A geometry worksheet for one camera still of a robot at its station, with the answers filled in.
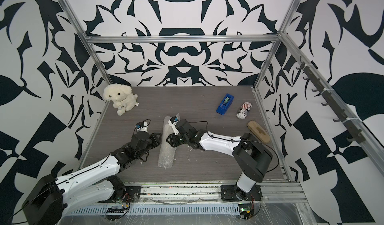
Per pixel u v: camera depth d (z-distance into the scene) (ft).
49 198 1.31
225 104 3.41
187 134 2.17
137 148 2.03
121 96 3.08
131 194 2.43
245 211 2.32
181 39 3.02
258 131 3.08
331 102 1.80
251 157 1.49
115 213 2.38
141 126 2.39
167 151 2.66
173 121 2.50
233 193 2.44
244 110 3.35
